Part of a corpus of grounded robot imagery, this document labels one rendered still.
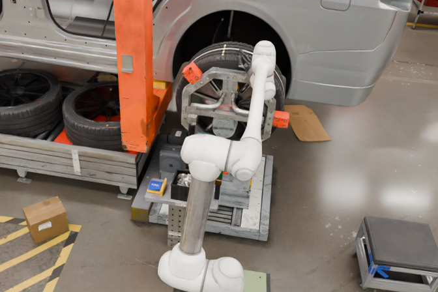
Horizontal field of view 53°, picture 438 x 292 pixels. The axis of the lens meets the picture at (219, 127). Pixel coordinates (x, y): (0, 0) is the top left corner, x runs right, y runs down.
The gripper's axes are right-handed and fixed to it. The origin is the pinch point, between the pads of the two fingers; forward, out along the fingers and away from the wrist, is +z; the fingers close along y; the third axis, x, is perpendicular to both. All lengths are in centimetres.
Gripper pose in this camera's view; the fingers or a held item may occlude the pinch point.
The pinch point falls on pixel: (242, 54)
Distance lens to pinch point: 249.1
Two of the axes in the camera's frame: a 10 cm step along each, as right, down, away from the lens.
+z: -2.8, -6.1, 7.4
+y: 9.4, -0.4, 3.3
